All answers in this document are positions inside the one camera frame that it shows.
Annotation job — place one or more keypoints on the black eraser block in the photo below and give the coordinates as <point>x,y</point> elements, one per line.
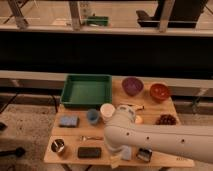
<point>89,152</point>

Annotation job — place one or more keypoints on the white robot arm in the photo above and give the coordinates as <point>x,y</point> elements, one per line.
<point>193,142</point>

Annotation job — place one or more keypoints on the purple bowl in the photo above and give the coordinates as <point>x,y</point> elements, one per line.
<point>132,86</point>

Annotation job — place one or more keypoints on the red bowl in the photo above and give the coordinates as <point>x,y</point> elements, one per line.
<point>159,92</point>

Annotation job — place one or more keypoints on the white paper cup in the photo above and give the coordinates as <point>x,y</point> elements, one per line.
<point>107,110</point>

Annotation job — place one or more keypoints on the green plastic tray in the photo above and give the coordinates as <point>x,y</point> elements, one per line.
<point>86,90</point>

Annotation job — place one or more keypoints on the blue plastic cup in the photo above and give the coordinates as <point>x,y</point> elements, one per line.
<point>93,116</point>

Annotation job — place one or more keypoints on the peeled banana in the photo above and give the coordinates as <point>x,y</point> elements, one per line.
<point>136,107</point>

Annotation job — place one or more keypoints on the orange fruit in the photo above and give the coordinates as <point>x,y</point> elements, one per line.
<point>138,119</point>

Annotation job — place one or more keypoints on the blue sponge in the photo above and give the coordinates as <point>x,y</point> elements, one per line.
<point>69,121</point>

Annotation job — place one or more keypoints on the metal fork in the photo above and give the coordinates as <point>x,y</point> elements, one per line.
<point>85,138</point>

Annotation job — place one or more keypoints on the green box on shelf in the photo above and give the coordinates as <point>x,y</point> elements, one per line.
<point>96,20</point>

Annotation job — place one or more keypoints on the dark grape bunch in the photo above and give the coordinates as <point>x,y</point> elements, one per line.
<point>166,119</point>

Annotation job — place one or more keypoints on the grey folded cloth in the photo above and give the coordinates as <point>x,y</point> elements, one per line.
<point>126,153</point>

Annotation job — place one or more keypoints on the small steel cup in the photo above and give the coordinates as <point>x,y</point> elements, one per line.
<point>58,146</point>

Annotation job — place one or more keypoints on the black machine in background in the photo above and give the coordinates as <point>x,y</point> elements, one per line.
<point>185,14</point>

